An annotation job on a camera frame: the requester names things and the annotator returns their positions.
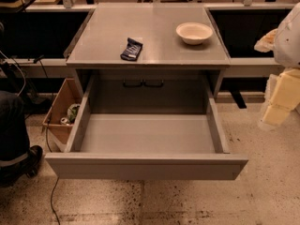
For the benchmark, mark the white paper bowl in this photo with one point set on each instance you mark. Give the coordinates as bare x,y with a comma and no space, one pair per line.
193,33

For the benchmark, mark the grey drawer cabinet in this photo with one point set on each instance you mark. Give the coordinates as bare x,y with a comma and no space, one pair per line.
169,76

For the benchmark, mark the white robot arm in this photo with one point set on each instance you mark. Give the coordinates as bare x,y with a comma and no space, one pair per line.
282,93

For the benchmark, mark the dark blue snack bag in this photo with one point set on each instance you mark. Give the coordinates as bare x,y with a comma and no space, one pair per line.
132,50

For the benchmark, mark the grey workbench frame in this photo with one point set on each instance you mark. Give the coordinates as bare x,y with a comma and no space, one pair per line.
54,32

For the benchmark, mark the grey top drawer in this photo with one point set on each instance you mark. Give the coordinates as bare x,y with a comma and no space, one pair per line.
147,130

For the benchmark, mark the green white crumpled bag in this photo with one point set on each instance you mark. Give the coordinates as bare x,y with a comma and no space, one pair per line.
72,112

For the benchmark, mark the person leg dark trousers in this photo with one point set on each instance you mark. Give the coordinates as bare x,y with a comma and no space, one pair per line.
14,141

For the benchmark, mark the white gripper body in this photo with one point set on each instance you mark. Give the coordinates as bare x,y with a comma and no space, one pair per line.
288,42

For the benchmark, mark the black shoe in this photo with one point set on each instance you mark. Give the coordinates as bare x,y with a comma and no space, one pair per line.
27,164

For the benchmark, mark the brown cardboard box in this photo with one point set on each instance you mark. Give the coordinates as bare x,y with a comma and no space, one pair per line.
67,95

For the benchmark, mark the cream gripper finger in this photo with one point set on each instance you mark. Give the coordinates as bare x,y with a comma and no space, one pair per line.
266,43
282,95

